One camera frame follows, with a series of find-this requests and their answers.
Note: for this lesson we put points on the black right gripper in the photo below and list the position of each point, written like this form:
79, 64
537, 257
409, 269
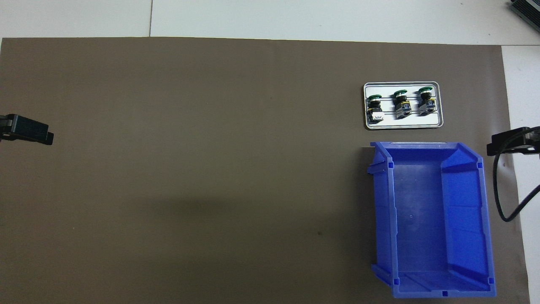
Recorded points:
535, 147

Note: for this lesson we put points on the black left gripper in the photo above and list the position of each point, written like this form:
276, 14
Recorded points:
3, 126

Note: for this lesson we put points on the green push button switch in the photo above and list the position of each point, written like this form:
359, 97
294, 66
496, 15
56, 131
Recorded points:
400, 105
426, 103
374, 110

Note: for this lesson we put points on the silver metal tray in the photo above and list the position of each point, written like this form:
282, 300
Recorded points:
405, 123

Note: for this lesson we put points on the blue plastic storage bin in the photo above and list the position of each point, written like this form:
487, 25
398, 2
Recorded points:
426, 219

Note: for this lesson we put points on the grey ribbed device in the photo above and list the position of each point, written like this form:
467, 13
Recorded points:
527, 10

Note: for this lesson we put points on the brown paper table mat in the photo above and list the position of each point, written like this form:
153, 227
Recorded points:
211, 169

